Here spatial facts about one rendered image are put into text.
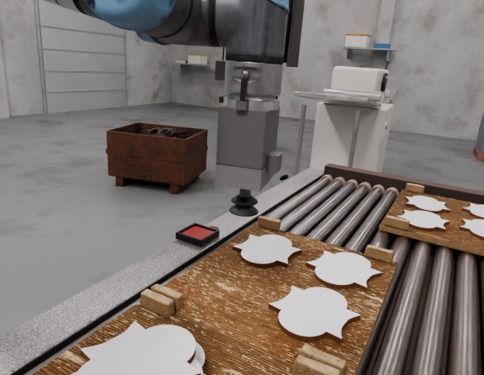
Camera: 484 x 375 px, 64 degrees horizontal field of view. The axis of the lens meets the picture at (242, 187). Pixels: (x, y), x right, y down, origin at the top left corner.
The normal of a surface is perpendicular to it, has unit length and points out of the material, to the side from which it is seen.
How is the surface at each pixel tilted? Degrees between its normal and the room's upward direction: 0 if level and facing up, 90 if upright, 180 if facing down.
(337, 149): 90
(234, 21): 107
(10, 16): 90
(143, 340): 0
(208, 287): 0
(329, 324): 0
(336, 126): 90
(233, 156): 90
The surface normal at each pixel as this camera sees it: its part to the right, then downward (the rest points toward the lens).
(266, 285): 0.07, -0.95
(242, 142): -0.29, 0.27
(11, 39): 0.89, 0.19
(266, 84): 0.41, 0.30
